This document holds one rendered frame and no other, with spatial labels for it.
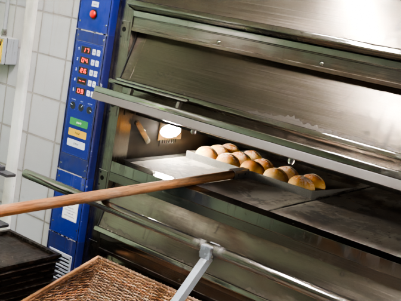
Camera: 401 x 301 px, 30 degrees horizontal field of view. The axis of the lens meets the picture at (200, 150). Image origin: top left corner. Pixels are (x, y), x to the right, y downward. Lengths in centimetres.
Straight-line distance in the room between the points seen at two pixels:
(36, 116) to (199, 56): 77
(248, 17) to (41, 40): 92
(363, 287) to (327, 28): 72
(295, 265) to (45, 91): 117
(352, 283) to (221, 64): 77
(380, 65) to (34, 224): 149
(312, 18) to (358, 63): 19
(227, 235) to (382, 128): 62
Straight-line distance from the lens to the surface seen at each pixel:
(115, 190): 215
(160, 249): 248
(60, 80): 277
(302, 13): 216
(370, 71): 207
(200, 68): 236
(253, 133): 207
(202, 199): 237
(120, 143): 262
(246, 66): 228
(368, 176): 191
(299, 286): 178
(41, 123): 285
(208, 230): 239
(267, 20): 220
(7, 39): 291
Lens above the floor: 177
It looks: 11 degrees down
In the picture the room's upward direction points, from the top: 10 degrees clockwise
